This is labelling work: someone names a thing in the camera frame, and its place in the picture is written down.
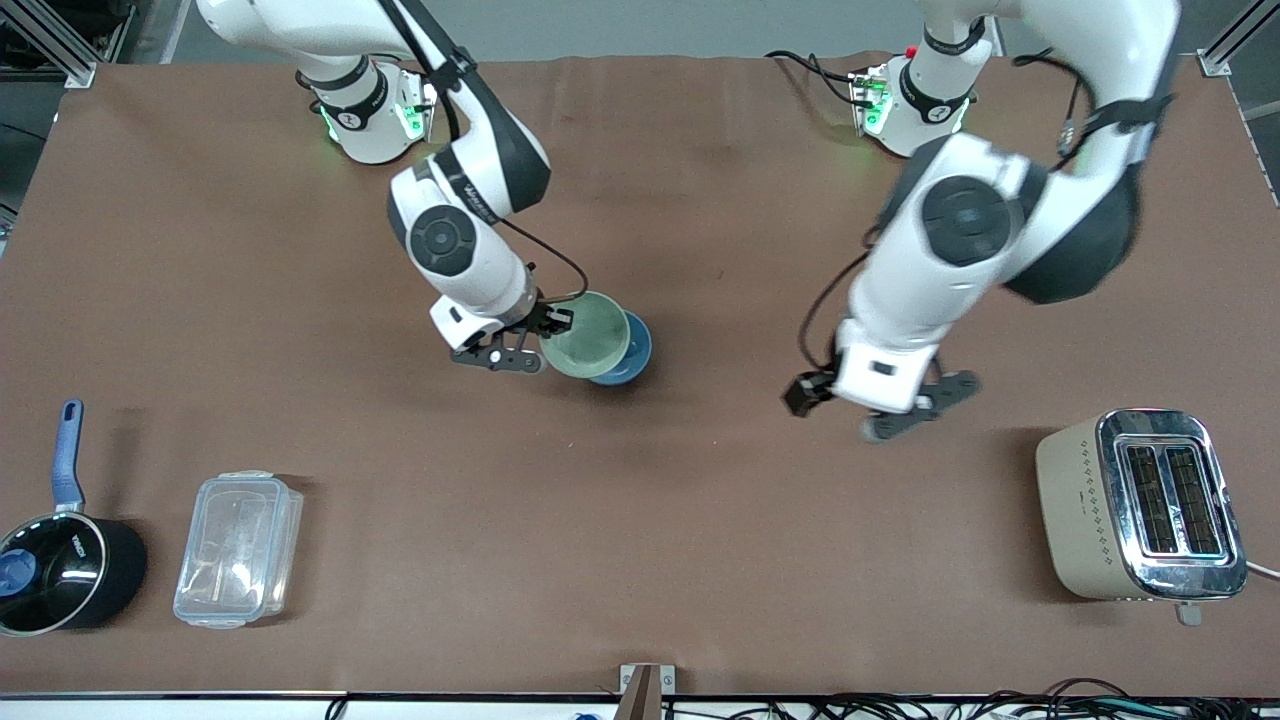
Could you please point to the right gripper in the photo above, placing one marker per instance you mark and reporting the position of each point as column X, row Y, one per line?
column 541, row 318

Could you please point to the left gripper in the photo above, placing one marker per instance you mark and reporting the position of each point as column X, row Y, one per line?
column 806, row 392

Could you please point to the green bowl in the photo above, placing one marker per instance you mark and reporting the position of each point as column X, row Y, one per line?
column 590, row 335

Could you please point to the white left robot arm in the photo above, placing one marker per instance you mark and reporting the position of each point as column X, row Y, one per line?
column 920, row 280

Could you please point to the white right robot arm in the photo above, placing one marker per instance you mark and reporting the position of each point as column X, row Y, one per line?
column 470, row 265

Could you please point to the blue bowl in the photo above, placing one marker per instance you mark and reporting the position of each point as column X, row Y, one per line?
column 637, row 360

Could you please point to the beige chrome toaster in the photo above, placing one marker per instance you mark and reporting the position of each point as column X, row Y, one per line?
column 1100, row 510

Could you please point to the brown table cloth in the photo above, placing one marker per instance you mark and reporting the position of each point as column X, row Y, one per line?
column 700, row 500

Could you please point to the clear plastic food container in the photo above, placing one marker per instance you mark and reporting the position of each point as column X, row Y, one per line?
column 238, row 550

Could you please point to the glass lid with blue knob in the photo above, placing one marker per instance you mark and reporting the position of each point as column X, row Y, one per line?
column 60, row 572

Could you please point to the metal bracket with brown post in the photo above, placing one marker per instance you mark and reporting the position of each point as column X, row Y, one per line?
column 640, row 695

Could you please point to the aluminium frame profile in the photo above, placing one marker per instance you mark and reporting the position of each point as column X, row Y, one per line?
column 1225, row 50
column 60, row 50

